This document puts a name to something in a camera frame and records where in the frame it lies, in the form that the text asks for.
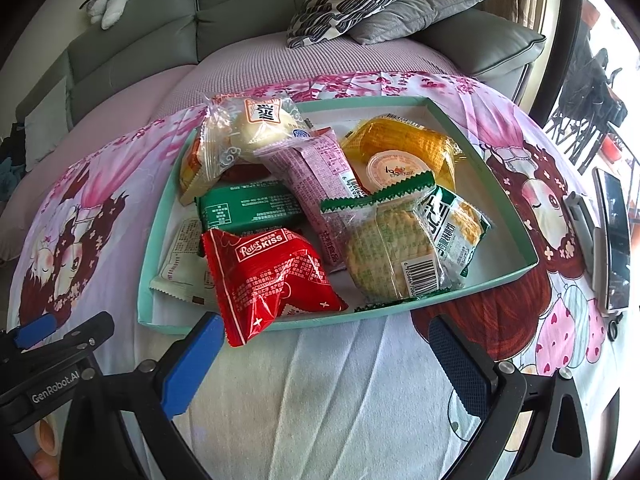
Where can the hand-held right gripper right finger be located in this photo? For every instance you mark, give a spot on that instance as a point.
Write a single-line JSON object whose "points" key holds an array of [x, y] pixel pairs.
{"points": [[455, 360]]}

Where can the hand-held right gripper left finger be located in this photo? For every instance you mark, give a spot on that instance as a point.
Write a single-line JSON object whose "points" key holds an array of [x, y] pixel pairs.
{"points": [[192, 360]]}

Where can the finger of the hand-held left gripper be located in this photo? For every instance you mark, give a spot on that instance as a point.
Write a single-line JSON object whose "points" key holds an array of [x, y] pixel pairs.
{"points": [[85, 332], [35, 332]]}

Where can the white snack packet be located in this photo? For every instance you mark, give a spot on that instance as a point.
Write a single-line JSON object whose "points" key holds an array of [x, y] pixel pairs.
{"points": [[180, 260]]}

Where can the red puffed snack packet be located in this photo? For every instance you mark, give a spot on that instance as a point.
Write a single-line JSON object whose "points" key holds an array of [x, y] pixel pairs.
{"points": [[265, 280]]}

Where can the teal cardboard tray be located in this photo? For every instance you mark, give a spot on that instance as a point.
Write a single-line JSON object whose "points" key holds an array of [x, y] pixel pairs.
{"points": [[495, 250]]}

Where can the green white biscuit packet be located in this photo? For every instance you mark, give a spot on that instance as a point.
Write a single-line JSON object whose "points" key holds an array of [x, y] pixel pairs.
{"points": [[460, 230]]}

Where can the clear green-trimmed cracker packet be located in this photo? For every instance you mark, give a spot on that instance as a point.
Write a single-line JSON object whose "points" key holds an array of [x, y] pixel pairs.
{"points": [[385, 250]]}

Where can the dark green biscuit packet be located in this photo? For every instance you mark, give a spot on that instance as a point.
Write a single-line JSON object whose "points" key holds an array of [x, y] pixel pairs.
{"points": [[240, 205]]}

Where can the orange beige snack packet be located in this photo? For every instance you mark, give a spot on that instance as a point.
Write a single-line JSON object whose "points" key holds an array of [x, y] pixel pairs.
{"points": [[189, 170]]}

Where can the yellow cake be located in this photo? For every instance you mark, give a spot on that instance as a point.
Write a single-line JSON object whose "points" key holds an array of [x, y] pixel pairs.
{"points": [[395, 170]]}

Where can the pink snack packet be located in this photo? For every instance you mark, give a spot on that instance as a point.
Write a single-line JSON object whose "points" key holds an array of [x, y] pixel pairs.
{"points": [[305, 175]]}

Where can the clear-wrapped round pastry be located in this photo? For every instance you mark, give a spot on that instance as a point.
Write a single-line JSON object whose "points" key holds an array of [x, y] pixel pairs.
{"points": [[260, 130]]}

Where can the printed cartoon blanket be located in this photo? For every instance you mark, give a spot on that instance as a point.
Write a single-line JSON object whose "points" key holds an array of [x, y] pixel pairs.
{"points": [[325, 410]]}

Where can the teal cloth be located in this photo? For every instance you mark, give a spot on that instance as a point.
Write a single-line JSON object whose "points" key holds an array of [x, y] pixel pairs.
{"points": [[9, 165]]}

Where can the black smartphone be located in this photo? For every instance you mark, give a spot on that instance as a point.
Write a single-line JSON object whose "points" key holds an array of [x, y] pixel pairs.
{"points": [[615, 240]]}

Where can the light grey cushion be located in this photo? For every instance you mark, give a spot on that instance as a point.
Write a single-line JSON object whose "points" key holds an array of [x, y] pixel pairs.
{"points": [[47, 120]]}

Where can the yellow corn packet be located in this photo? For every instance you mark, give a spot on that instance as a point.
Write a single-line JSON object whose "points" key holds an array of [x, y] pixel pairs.
{"points": [[415, 140]]}

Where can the grey sofa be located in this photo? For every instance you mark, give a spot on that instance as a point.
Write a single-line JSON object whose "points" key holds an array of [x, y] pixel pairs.
{"points": [[225, 15]]}

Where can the grey pillow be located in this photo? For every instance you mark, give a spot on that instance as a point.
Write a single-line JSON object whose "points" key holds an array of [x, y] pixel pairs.
{"points": [[425, 12]]}

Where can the black white patterned pillow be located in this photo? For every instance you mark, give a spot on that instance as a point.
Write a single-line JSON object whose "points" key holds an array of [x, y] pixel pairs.
{"points": [[345, 0]]}

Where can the black metal frame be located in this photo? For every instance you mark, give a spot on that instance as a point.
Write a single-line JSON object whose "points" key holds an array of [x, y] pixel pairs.
{"points": [[590, 90]]}

